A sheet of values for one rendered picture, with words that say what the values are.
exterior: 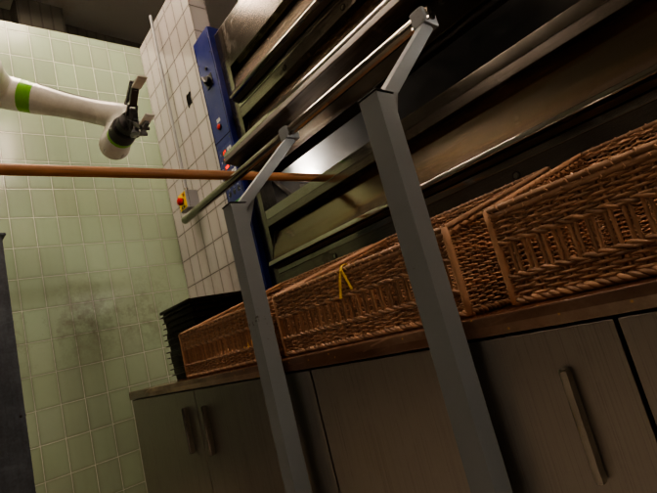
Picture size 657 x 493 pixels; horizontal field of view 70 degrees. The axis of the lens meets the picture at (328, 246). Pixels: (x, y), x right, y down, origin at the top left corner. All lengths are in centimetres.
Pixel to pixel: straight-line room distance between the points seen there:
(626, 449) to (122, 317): 233
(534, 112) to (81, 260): 217
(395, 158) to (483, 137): 64
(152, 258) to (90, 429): 90
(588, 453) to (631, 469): 5
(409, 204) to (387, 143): 10
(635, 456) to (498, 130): 86
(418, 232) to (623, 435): 35
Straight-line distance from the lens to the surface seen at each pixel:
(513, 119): 130
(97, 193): 281
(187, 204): 255
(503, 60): 135
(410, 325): 86
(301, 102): 169
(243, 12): 231
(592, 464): 69
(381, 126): 74
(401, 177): 71
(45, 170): 140
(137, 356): 264
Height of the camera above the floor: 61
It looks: 10 degrees up
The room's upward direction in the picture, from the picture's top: 15 degrees counter-clockwise
